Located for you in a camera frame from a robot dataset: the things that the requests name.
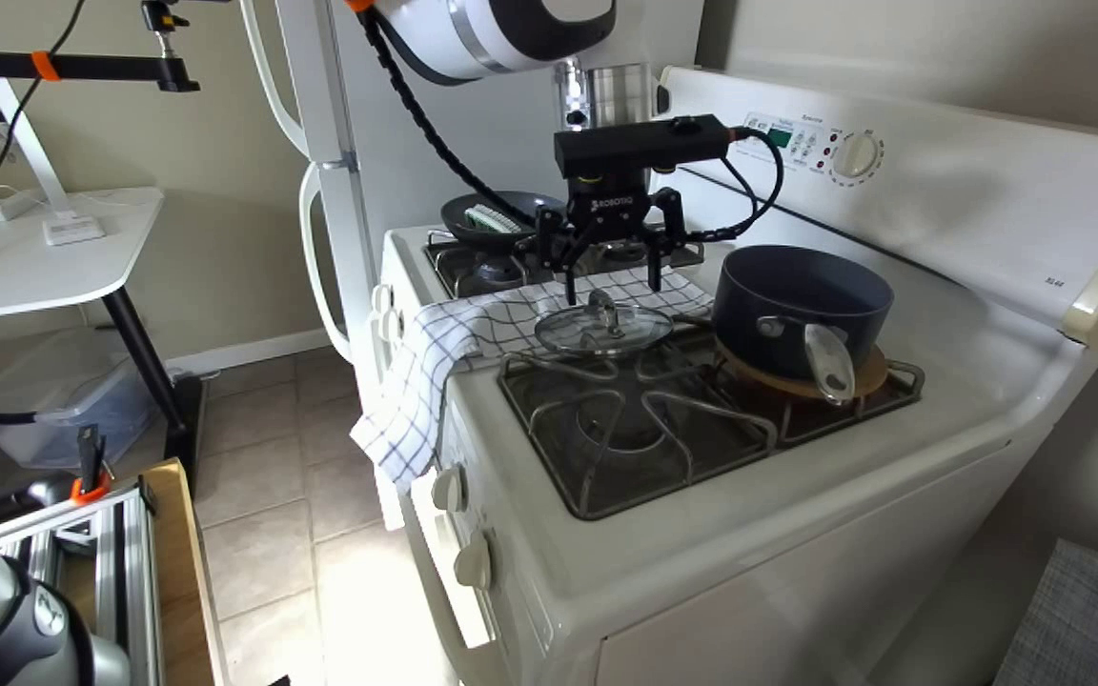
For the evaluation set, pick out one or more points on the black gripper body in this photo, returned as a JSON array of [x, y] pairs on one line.
[[611, 205]]

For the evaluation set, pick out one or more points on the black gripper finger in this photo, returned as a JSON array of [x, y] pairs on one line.
[[661, 232], [568, 251]]

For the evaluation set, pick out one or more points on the glass pot lid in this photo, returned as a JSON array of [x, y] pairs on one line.
[[600, 331]]

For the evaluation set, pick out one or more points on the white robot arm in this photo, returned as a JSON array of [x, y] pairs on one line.
[[475, 32]]

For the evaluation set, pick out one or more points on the dark blue pot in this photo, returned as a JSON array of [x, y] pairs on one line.
[[792, 301]]

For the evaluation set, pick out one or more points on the dark grey frying pan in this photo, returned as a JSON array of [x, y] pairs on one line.
[[497, 212]]

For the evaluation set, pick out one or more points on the black burner grate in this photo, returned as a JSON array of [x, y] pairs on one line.
[[651, 434], [486, 267]]

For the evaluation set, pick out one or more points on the round wooden trivet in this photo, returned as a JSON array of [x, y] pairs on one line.
[[764, 375]]

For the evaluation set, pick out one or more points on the white stove knob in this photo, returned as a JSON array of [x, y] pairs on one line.
[[453, 489], [475, 558], [381, 308]]

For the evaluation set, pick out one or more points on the white blue checkered towel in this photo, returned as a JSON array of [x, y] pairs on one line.
[[418, 384]]

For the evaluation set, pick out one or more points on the white refrigerator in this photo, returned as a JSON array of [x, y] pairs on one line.
[[334, 129]]

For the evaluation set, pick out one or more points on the white gas stove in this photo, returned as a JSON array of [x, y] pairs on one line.
[[753, 572]]

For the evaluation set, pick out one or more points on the small white box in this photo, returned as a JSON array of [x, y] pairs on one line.
[[73, 232]]

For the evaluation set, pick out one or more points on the wooden board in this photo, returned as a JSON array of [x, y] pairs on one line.
[[188, 572]]

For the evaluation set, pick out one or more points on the clear plastic bin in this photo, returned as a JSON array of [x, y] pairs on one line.
[[66, 406]]

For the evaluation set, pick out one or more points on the orange black clamp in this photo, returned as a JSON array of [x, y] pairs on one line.
[[92, 476]]

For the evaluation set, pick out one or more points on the white table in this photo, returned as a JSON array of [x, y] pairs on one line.
[[29, 254]]

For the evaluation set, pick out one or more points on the grey checkered mat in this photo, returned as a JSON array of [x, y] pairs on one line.
[[1085, 624]]

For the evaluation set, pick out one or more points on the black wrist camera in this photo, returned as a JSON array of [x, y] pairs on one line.
[[637, 143]]

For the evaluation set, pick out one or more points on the black camera stand bar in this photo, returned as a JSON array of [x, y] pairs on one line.
[[92, 69]]

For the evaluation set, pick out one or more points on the aluminium frame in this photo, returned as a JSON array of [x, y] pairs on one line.
[[115, 585]]

